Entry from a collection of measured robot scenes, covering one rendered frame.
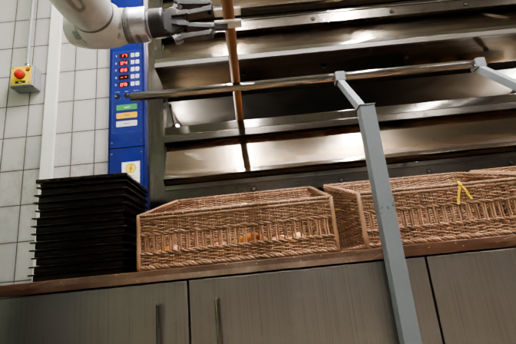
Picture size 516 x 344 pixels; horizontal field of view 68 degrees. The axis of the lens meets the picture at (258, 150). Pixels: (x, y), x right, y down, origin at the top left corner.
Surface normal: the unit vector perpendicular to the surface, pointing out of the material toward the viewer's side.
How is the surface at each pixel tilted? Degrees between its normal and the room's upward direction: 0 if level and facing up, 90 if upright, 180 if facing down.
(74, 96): 90
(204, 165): 70
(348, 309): 90
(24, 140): 90
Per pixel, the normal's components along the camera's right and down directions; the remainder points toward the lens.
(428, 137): -0.06, -0.60
